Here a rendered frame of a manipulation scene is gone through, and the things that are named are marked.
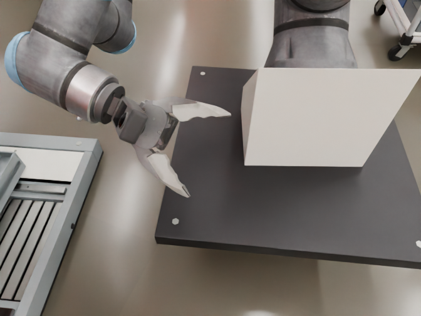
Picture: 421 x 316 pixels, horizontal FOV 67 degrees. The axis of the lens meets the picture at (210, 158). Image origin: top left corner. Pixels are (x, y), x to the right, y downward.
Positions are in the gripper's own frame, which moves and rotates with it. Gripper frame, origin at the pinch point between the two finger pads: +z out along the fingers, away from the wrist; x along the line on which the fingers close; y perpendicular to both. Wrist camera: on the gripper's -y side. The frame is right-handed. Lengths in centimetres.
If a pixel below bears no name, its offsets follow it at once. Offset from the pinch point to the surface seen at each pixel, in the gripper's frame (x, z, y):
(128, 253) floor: 43, -11, 39
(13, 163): 36, -55, 40
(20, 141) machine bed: 34, -65, 55
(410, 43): -72, 52, 107
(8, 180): 40, -53, 38
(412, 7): -89, 47, 113
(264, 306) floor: 35, 30, 33
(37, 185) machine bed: 40, -47, 43
